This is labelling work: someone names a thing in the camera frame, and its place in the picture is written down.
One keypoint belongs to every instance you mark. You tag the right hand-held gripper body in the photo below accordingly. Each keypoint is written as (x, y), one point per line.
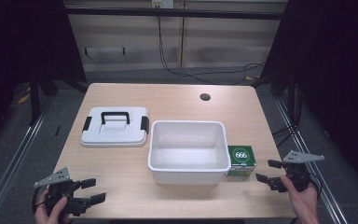
(296, 174)

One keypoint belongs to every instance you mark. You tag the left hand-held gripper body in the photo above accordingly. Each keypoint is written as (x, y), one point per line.
(57, 188)

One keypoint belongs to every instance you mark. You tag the small green carton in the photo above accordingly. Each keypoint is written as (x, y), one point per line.
(241, 155)

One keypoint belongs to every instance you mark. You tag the white plastic storage box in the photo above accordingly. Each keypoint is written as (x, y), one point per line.
(188, 168)

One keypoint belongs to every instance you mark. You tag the person's left hand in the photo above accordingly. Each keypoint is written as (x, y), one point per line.
(56, 214)

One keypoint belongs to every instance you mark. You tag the person's right hand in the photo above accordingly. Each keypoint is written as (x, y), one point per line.
(304, 205)

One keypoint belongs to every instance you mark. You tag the small black stick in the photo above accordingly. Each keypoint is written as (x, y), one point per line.
(57, 130)

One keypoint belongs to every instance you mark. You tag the yellow floor tape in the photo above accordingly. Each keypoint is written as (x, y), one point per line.
(24, 98)

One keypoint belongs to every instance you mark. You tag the dark curtain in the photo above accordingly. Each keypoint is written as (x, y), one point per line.
(21, 40)
(338, 62)

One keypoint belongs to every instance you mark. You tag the metal floor rail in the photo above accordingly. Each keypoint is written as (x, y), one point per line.
(310, 161)
(9, 165)

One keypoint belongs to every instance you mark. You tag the black horizontal frame bar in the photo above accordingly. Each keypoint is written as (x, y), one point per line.
(174, 13)

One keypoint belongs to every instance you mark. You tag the white wall socket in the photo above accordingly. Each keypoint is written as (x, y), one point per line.
(162, 3)

